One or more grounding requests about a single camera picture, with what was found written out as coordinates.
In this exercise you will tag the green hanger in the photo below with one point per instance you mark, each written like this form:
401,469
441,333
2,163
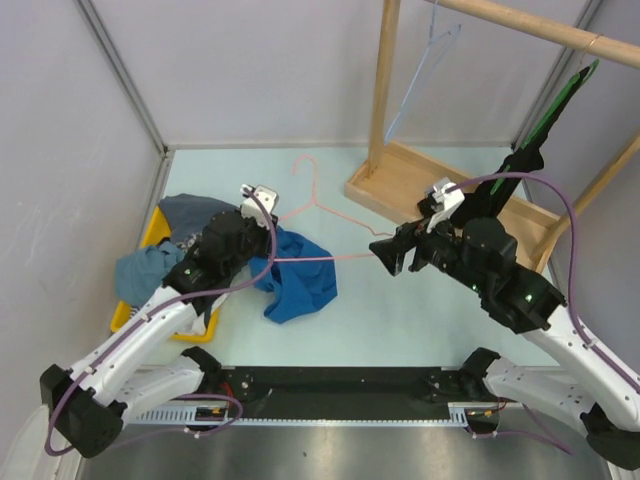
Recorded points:
527,158

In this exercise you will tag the wooden clothes rack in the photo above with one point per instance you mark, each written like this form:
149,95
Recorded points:
394,176

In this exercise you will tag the light blue wire hanger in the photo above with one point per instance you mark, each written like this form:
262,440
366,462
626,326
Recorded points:
437,48

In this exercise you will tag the aluminium frame post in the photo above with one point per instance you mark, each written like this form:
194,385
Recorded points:
100,32

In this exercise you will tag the white garment with stripes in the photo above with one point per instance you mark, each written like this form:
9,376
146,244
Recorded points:
204,322

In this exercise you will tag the yellow plastic basket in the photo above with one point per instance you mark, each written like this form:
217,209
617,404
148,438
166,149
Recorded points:
157,229

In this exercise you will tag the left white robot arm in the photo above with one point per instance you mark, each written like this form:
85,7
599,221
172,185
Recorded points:
92,401

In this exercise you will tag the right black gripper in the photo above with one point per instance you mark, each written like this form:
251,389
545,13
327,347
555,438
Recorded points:
408,236

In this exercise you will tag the light teal garment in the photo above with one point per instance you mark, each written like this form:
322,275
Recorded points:
140,273

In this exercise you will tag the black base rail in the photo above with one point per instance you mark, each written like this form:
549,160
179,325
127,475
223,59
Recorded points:
357,394

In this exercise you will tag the grey-blue printed t-shirt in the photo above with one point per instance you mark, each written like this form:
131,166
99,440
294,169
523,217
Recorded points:
187,215

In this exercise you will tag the black garment on hanger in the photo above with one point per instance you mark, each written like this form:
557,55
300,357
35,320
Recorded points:
487,200

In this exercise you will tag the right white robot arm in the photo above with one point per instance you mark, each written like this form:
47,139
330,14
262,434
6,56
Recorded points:
599,403

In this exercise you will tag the pink wire hanger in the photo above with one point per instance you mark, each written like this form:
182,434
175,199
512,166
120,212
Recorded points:
315,206

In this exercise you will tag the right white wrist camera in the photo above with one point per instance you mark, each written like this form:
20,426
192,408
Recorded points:
440,202

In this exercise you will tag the blue tank top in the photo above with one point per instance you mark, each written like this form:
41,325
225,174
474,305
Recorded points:
302,279

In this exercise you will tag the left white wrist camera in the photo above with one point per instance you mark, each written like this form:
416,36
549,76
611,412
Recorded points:
259,204

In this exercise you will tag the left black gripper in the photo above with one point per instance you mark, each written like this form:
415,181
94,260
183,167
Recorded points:
266,235

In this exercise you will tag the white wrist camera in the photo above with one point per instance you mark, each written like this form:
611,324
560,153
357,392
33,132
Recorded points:
259,204
440,202

